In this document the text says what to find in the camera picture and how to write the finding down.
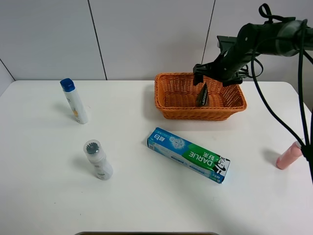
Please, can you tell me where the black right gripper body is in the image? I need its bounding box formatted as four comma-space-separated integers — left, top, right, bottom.
207, 50, 251, 81

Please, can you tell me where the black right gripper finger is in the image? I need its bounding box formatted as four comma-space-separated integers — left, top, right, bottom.
222, 72, 245, 86
193, 64, 208, 86

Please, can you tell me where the dark grey squeeze tube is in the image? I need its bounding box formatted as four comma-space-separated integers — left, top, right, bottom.
196, 83, 209, 107

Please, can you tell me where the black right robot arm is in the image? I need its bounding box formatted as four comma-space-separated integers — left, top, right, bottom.
204, 20, 302, 86

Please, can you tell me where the orange woven basket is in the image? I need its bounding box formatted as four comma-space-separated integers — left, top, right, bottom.
155, 72, 247, 121

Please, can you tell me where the Darlie toothpaste box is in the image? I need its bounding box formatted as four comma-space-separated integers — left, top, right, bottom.
147, 127, 230, 184

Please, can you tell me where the pink bottle white cap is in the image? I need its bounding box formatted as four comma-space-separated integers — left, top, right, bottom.
276, 141, 302, 170

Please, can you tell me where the white bottle blue cap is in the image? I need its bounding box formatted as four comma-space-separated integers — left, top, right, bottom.
60, 78, 89, 124

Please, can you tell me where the white bottle brush cap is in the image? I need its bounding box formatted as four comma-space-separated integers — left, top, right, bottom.
83, 140, 113, 180

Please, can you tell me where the dark wrist camera mount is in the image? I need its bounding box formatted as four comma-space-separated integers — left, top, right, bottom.
217, 36, 237, 52

